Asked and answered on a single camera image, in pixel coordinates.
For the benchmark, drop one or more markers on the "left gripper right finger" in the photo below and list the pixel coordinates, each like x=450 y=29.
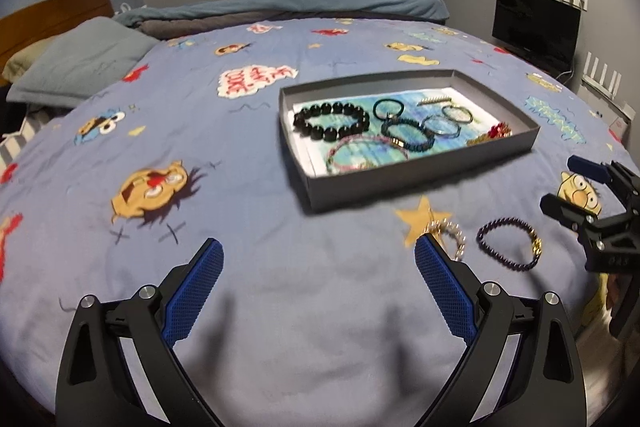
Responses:
x=544 y=386

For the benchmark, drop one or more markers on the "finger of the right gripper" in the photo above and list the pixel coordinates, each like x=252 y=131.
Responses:
x=570 y=216
x=589 y=169

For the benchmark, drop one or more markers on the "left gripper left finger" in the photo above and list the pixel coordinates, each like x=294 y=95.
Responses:
x=95 y=386

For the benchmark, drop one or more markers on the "thin silver hoop bangle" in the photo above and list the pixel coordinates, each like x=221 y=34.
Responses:
x=458 y=114

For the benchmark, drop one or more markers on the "white router with antennas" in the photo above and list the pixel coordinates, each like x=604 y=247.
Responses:
x=599 y=88

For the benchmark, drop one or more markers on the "black television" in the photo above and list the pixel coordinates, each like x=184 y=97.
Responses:
x=544 y=32

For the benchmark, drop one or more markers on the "blue cartoon bedspread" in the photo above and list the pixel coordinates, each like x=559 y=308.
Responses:
x=320 y=318

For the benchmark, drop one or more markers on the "gold bar hair clip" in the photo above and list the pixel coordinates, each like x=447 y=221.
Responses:
x=434 y=100

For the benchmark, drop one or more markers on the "striped black white pillow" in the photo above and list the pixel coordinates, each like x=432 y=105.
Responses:
x=13 y=143

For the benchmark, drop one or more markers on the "grey shallow cardboard tray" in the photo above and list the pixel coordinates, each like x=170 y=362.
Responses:
x=325 y=190

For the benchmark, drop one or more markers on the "printed paper sheet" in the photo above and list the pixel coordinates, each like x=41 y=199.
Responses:
x=344 y=135

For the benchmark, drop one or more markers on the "grey-blue pillow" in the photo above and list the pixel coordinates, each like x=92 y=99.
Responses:
x=81 y=63

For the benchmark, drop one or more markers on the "olive pillow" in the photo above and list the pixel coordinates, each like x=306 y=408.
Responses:
x=21 y=61

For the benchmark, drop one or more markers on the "blue folded blanket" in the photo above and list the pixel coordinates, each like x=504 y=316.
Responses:
x=192 y=19

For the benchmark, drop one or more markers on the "wooden headboard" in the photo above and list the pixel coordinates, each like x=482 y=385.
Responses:
x=46 y=19

